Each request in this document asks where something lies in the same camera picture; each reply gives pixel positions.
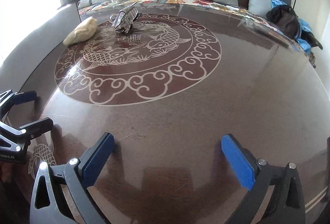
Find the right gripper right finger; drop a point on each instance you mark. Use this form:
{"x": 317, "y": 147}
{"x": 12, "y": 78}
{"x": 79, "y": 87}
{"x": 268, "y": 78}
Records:
{"x": 286, "y": 204}

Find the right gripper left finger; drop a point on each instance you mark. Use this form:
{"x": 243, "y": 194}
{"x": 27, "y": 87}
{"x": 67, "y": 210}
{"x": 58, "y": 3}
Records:
{"x": 48, "y": 203}

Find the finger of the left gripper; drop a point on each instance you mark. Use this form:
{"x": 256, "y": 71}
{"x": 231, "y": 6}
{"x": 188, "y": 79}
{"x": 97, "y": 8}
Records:
{"x": 23, "y": 135}
{"x": 10, "y": 98}

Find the cream knitted mesh pouch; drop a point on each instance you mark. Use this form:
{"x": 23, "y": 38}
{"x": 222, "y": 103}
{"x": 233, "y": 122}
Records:
{"x": 84, "y": 31}

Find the silver rhinestone hair claw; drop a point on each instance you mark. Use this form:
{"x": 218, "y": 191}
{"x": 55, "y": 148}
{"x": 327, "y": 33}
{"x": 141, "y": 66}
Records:
{"x": 124, "y": 20}

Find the white cardboard sorting box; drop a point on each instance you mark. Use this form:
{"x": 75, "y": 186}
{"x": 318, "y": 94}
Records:
{"x": 33, "y": 49}

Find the dark clothes and bag pile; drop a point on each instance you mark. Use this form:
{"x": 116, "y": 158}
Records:
{"x": 288, "y": 22}

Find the floral bed cover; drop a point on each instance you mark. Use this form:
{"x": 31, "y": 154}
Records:
{"x": 199, "y": 3}

